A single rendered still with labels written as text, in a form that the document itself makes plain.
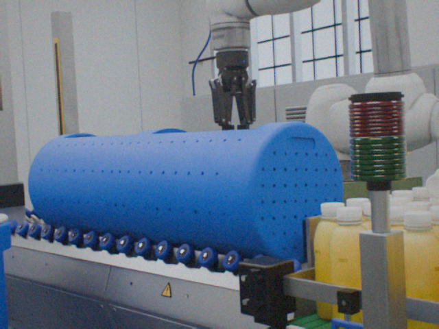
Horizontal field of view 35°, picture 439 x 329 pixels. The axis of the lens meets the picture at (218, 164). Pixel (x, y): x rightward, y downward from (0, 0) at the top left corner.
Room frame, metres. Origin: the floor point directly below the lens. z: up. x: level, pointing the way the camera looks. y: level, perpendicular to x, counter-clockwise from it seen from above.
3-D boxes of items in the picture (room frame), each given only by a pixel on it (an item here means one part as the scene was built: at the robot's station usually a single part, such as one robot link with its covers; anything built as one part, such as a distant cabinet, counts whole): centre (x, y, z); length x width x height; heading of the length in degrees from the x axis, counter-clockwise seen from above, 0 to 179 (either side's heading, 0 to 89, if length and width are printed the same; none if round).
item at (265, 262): (1.16, -0.07, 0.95); 0.10 x 0.07 x 0.10; 132
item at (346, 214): (1.09, -0.20, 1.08); 0.04 x 0.04 x 0.02
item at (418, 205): (1.11, -0.32, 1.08); 0.04 x 0.04 x 0.02
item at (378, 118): (0.80, -0.18, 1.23); 0.06 x 0.06 x 0.04
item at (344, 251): (1.09, -0.20, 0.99); 0.07 x 0.07 x 0.18
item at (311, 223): (1.32, -0.19, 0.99); 0.10 x 0.02 x 0.12; 132
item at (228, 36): (1.57, -0.04, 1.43); 0.09 x 0.09 x 0.06
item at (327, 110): (2.01, -0.35, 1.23); 0.18 x 0.16 x 0.22; 53
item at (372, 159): (0.80, -0.18, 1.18); 0.06 x 0.06 x 0.05
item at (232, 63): (1.57, -0.04, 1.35); 0.08 x 0.07 x 0.09; 132
